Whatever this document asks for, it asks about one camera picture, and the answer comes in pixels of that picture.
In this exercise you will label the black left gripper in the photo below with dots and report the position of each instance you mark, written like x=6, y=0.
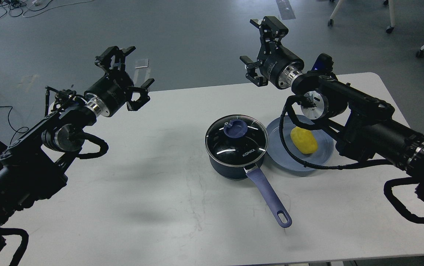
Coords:
x=115, y=87

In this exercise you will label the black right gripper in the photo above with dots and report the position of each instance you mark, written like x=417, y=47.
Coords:
x=281, y=65

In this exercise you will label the glass pot lid blue knob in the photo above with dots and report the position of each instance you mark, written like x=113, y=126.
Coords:
x=236, y=140

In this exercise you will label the yellow potato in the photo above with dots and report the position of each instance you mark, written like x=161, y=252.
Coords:
x=304, y=140

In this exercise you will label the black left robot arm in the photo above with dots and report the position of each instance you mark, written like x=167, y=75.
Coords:
x=33, y=167

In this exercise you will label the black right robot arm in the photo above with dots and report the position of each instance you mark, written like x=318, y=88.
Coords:
x=361, y=125

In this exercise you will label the white chair legs with casters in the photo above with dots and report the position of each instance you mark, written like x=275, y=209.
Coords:
x=389, y=29

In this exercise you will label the dark blue saucepan purple handle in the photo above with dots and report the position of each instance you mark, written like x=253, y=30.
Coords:
x=257, y=176

